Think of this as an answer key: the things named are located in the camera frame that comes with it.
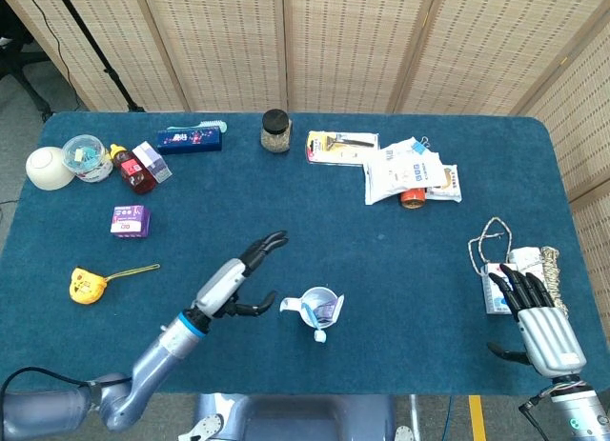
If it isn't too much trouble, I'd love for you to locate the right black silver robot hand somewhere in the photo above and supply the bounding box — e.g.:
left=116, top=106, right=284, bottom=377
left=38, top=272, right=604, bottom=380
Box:
left=486, top=263, right=589, bottom=380

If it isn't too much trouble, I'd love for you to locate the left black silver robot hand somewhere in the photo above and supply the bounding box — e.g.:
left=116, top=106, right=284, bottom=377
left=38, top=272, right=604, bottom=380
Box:
left=192, top=230, right=291, bottom=322

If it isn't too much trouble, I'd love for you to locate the light blue toothbrush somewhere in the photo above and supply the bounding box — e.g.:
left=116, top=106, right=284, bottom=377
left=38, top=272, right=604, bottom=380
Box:
left=298, top=301, right=330, bottom=345

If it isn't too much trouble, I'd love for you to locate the purple white toothpaste tube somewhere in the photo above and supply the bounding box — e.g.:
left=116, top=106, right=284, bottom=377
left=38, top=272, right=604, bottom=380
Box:
left=314, top=293, right=346, bottom=325

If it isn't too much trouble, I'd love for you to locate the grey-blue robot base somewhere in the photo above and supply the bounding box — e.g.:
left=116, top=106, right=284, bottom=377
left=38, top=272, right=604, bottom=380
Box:
left=178, top=392, right=417, bottom=441

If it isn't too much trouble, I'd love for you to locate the white card packet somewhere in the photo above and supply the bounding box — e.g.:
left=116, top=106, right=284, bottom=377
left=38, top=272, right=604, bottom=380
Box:
left=480, top=262, right=512, bottom=316

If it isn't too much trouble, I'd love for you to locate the white rolled paper packet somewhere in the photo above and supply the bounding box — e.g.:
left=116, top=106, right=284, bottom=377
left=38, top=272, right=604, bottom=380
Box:
left=505, top=246, right=547, bottom=281

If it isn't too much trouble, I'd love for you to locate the purple cardboard box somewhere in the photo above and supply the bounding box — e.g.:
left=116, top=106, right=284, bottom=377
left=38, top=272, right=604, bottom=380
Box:
left=110, top=204, right=153, bottom=240

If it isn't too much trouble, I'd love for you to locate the purple white small carton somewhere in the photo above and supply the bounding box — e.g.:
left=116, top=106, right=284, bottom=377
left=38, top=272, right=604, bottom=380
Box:
left=132, top=141, right=173, bottom=184

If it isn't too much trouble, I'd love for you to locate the red liquid bottle yellow cap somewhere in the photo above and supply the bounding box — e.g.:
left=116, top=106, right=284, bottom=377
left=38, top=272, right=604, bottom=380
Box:
left=109, top=143, right=158, bottom=196

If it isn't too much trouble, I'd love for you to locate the long dark blue box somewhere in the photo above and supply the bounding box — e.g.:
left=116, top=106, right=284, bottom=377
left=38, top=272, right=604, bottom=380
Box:
left=155, top=126, right=224, bottom=156

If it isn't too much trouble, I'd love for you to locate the grey metal table leg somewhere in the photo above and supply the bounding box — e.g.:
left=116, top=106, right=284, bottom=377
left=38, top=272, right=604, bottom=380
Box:
left=408, top=395, right=423, bottom=441

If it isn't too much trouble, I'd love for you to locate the blue carpet table mat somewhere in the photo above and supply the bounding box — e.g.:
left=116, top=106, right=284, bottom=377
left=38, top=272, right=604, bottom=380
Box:
left=0, top=110, right=610, bottom=397

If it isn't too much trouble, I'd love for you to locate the pale green brush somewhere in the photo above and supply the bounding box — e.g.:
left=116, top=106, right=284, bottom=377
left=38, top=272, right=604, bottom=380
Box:
left=166, top=119, right=229, bottom=133

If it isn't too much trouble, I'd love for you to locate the glass jar with black lid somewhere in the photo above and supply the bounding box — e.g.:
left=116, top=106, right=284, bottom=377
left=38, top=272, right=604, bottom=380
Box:
left=259, top=109, right=294, bottom=154

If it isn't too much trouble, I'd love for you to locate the razor in yellow blister pack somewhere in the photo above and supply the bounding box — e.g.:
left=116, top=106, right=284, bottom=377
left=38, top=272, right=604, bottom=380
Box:
left=305, top=130, right=381, bottom=166

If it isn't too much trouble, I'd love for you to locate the clear plastic tub with lid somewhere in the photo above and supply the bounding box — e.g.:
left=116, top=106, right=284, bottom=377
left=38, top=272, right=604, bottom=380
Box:
left=61, top=134, right=115, bottom=184

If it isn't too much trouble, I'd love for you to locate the orange metal can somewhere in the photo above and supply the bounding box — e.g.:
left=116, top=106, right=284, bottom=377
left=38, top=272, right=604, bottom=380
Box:
left=398, top=186, right=427, bottom=210

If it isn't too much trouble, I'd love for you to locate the large white pouch bag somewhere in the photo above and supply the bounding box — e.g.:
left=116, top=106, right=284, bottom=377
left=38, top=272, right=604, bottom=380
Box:
left=363, top=136, right=447, bottom=207

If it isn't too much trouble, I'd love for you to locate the white ceramic bowl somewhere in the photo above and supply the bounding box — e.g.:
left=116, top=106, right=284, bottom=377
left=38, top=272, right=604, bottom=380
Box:
left=25, top=146, right=76, bottom=192

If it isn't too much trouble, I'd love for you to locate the black tripod stand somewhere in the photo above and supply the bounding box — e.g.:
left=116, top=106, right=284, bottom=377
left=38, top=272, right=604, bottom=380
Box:
left=50, top=0, right=147, bottom=114

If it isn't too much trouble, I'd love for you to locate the black office chair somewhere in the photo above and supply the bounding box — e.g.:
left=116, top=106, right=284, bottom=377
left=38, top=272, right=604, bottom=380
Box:
left=0, top=2, right=56, bottom=123

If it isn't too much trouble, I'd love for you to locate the white plastic cup with handle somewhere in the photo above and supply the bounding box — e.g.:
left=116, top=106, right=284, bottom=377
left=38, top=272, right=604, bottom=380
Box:
left=278, top=286, right=345, bottom=330

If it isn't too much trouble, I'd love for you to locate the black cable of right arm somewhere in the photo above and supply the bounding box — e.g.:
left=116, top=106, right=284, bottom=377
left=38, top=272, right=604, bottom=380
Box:
left=518, top=387, right=555, bottom=441

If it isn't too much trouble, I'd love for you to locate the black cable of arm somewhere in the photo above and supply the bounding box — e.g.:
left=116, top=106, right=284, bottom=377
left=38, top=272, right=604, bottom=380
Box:
left=518, top=387, right=555, bottom=441
left=0, top=366, right=133, bottom=400

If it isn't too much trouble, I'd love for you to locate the speckled beige rope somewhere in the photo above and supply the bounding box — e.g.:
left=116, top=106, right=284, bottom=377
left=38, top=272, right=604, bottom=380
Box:
left=467, top=216, right=571, bottom=319

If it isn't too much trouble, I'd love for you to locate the thin blue cable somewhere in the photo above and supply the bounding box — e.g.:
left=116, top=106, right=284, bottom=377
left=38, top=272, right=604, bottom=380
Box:
left=442, top=395, right=455, bottom=441

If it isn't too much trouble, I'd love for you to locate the yellow tape measure with strap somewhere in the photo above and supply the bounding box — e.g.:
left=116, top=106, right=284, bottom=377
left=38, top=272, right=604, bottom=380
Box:
left=69, top=263, right=162, bottom=306

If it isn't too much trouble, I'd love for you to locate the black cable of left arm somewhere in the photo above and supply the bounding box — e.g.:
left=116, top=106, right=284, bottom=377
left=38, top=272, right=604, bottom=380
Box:
left=0, top=366, right=133, bottom=400

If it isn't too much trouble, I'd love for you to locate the thin black hanging cable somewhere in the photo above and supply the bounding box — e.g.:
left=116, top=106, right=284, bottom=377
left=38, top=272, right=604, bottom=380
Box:
left=18, top=0, right=90, bottom=110

